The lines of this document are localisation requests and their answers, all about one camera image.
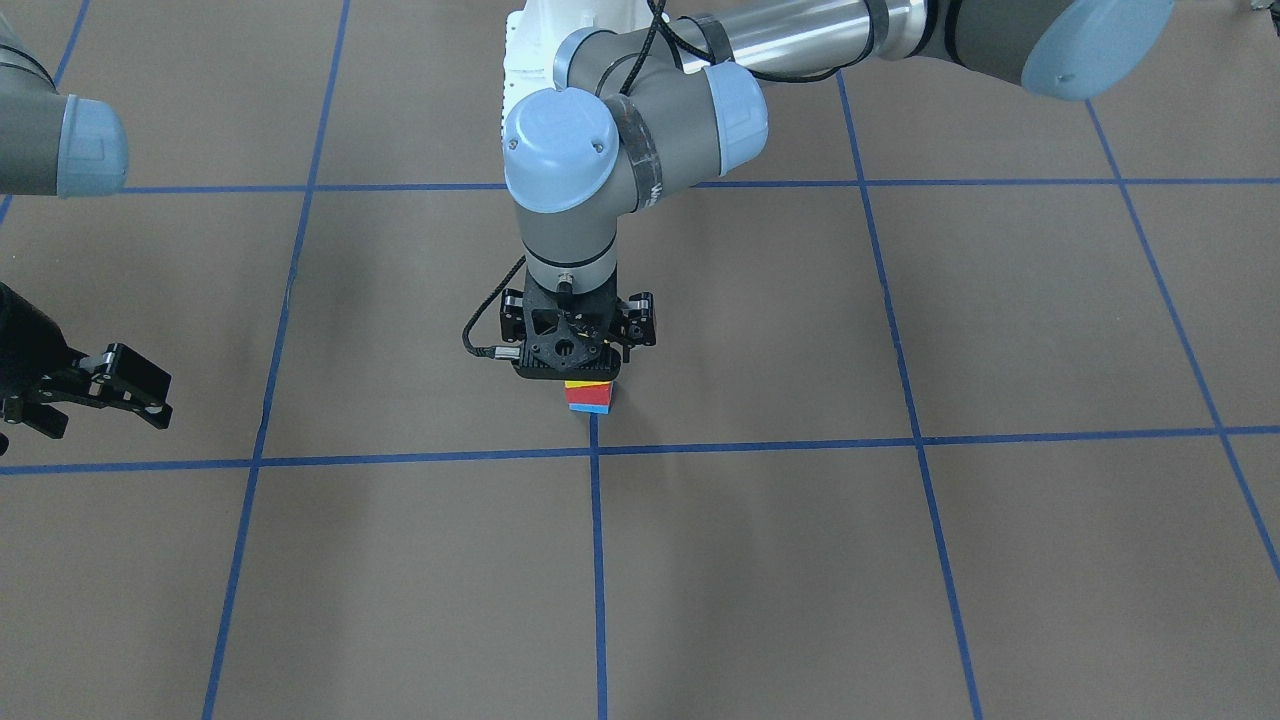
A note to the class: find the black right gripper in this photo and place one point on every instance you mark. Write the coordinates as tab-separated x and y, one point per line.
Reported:
22	352

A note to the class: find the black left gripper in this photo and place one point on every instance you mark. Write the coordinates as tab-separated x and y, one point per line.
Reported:
637	320

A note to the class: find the red foam block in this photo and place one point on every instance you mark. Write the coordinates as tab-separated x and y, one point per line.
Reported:
598	395

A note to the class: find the blue foam block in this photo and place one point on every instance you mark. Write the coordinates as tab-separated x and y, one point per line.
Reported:
589	408

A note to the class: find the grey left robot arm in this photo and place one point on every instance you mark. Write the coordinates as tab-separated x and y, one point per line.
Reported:
629	118

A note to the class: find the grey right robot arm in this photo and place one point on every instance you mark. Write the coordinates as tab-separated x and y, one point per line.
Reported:
62	145

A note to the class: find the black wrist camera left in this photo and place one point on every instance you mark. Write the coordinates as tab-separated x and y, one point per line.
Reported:
568	352

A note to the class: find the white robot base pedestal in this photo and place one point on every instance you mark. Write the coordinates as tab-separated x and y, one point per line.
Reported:
533	59

